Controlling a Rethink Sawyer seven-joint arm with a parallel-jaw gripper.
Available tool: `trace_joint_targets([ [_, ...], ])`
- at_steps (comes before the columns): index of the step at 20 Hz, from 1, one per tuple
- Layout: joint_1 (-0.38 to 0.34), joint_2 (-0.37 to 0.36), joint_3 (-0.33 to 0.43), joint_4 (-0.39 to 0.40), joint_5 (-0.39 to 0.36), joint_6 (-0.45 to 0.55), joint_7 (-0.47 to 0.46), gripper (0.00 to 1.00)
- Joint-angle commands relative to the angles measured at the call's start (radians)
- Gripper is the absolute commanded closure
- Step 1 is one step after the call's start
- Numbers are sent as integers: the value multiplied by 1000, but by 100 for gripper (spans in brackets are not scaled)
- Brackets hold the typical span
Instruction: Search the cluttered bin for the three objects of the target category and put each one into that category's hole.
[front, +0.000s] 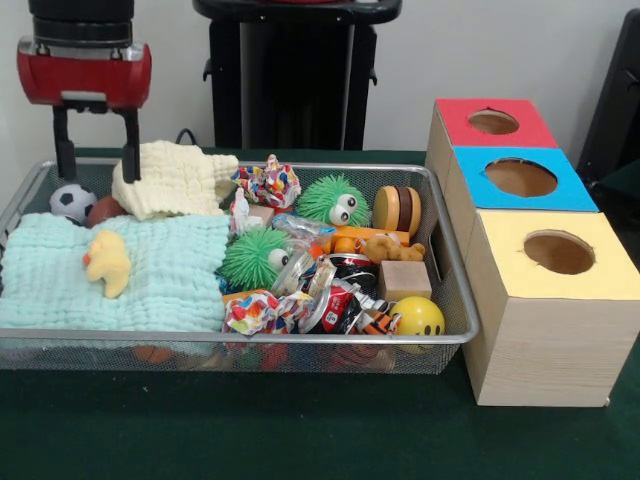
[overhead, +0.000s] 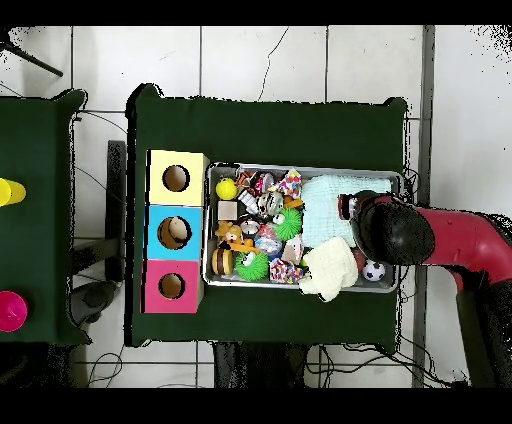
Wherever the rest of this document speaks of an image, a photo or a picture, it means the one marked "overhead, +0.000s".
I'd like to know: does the cream muslin cloth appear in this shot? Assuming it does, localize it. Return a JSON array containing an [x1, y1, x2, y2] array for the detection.
[[297, 235, 360, 303]]

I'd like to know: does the shallow clear mesh bin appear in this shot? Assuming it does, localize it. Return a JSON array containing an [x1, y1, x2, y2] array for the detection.
[[203, 161, 403, 294]]

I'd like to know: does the wooden box with three holes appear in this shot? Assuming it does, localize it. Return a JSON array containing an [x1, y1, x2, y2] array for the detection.
[[141, 149, 211, 315]]

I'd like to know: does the pale mint muslin cloth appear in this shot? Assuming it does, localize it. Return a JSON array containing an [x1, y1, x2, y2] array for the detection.
[[300, 174, 395, 249]]

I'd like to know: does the green spiky toy with eyes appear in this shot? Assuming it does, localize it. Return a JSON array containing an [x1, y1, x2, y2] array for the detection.
[[234, 250, 270, 282], [272, 206, 303, 241]]

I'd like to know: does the colourful polka-dot wrapper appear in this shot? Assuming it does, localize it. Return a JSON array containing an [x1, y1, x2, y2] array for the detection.
[[268, 168, 303, 200]]

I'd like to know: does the small soccer ball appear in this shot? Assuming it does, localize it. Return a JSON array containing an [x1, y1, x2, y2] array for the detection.
[[362, 259, 386, 282]]

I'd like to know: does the crushed red drink can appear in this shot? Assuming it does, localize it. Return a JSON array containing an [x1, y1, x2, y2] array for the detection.
[[249, 171, 275, 197]]

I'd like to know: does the dark green table cloth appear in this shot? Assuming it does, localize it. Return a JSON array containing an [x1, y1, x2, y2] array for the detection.
[[124, 82, 409, 354]]

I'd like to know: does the plain wooden cube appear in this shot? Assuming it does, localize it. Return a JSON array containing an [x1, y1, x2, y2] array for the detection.
[[217, 200, 239, 221]]

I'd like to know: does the yellow smiley ball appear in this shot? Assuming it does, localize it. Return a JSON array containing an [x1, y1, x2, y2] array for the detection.
[[215, 178, 240, 201]]

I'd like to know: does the wooden toy hamburger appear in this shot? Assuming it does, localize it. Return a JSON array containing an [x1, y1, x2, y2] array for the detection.
[[210, 247, 234, 277]]

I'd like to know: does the beige round toy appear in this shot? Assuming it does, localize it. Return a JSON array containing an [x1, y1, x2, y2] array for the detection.
[[167, 216, 190, 243]]

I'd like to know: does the dark green side-table cloth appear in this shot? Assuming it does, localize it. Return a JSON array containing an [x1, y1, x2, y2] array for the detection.
[[0, 88, 92, 347]]

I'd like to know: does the yellow plastic cup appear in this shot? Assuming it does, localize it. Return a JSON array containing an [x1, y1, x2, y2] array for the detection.
[[0, 177, 27, 207]]

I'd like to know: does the black tripod leg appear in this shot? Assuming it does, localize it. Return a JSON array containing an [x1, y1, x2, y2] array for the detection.
[[0, 39, 64, 78]]

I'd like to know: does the pink plastic cup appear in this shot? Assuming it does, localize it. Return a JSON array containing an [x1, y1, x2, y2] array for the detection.
[[0, 290, 29, 333]]

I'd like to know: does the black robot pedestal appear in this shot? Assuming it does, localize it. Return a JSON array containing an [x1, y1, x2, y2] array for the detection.
[[213, 342, 309, 389]]

